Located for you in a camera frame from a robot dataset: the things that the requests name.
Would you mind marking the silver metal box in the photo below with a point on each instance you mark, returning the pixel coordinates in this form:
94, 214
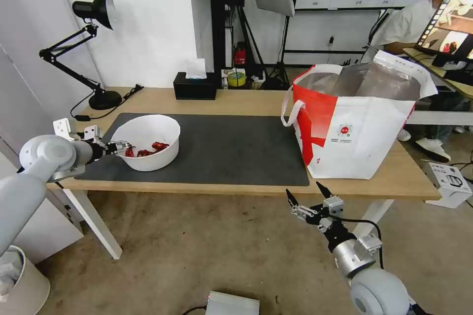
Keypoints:
233, 304

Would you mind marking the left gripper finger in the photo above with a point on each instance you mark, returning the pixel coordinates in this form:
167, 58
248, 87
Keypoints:
120, 144
117, 152

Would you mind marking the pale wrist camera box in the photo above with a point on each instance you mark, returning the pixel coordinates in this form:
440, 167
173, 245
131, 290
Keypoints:
333, 205

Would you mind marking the yellow green tape roll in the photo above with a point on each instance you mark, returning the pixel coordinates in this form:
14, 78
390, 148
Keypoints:
237, 79

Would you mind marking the crumpled paper waste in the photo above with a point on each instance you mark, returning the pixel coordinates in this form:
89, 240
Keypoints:
9, 269

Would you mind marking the black tissue box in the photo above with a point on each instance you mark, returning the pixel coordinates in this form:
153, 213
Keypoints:
194, 89

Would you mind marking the red white takeout bag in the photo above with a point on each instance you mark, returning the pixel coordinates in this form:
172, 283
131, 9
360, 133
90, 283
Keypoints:
362, 134

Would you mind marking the large red shell scrap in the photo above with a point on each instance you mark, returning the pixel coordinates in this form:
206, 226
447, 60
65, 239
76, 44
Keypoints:
157, 146

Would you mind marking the white cabinet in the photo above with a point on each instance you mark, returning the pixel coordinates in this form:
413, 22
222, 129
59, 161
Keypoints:
51, 233

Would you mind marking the white printed carton box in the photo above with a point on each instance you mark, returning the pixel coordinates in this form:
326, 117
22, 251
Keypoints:
449, 185

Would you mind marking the dark grey desk mat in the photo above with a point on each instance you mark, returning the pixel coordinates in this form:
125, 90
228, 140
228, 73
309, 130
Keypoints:
221, 149

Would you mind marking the white table leg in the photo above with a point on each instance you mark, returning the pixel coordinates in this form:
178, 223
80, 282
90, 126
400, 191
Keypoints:
94, 222
377, 215

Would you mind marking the person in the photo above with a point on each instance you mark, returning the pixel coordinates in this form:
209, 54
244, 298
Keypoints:
402, 23

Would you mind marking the wooden side desk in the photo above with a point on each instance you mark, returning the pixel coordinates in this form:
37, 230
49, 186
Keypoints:
425, 60

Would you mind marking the red canister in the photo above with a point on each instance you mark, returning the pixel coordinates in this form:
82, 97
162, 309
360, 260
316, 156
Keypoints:
240, 57

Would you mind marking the computer monitor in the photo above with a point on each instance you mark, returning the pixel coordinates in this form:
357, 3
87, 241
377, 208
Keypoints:
449, 19

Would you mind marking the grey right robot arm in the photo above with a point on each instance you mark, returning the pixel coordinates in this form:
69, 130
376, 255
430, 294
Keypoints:
377, 293

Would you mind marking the white round bowl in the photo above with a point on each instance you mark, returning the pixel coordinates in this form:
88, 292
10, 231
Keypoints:
155, 130

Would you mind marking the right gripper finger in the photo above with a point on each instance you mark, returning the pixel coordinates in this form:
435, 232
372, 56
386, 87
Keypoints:
324, 193
297, 208

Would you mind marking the black tall rack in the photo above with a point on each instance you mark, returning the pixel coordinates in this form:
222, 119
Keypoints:
227, 5

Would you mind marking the black desk lamp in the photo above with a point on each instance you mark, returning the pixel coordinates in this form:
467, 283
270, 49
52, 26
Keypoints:
94, 8

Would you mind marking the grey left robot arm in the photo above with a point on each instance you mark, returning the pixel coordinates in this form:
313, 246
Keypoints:
26, 185

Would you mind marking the white waste bin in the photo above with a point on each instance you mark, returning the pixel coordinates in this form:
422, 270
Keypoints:
31, 289

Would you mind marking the black light stand tripod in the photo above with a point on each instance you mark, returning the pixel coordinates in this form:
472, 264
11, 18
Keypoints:
281, 53

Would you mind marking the small red shell scrap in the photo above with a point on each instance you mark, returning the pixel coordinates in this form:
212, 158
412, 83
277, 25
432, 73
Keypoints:
129, 152

